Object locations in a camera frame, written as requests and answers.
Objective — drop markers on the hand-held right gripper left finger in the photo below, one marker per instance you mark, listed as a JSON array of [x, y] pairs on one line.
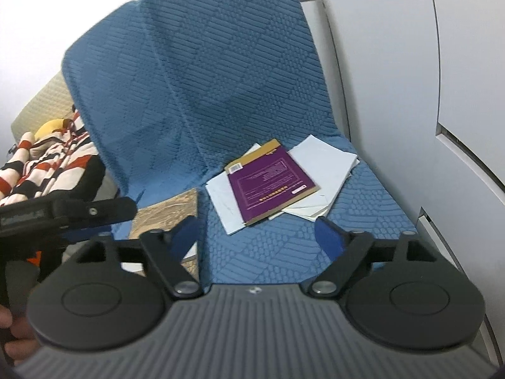
[[185, 231]]

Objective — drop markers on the purple book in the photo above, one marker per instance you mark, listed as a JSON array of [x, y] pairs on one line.
[[268, 181]]

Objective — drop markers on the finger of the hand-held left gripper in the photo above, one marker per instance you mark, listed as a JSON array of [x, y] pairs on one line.
[[98, 210]]

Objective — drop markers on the yellow plush toy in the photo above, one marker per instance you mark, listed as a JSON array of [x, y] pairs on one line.
[[51, 126]]

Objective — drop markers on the striped fleece blanket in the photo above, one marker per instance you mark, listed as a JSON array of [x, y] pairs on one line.
[[59, 169]]

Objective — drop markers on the white wardrobe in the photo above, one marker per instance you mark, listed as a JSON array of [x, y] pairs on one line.
[[394, 87]]

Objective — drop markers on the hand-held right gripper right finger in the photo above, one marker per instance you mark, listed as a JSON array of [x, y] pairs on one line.
[[329, 237]]

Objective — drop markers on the brown map-print book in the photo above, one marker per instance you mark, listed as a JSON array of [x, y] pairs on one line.
[[169, 209]]

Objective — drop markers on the person's left hand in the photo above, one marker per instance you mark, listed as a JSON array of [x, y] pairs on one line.
[[19, 335]]

